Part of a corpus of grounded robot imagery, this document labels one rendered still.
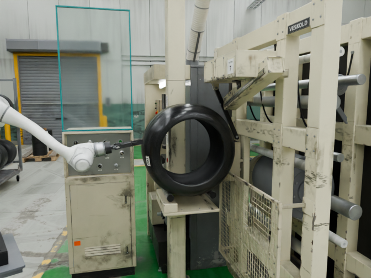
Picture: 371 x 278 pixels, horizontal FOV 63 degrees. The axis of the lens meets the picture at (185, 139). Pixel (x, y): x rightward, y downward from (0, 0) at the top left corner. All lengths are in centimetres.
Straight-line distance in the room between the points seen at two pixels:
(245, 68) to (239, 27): 1011
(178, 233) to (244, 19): 1017
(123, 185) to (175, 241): 62
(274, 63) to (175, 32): 86
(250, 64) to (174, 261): 160
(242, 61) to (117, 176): 142
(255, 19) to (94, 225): 1037
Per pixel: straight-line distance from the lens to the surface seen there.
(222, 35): 1161
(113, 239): 276
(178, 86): 224
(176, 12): 232
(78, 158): 173
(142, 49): 1121
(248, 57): 174
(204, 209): 204
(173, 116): 184
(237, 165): 236
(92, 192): 262
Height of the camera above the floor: 151
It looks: 7 degrees down
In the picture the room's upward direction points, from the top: straight up
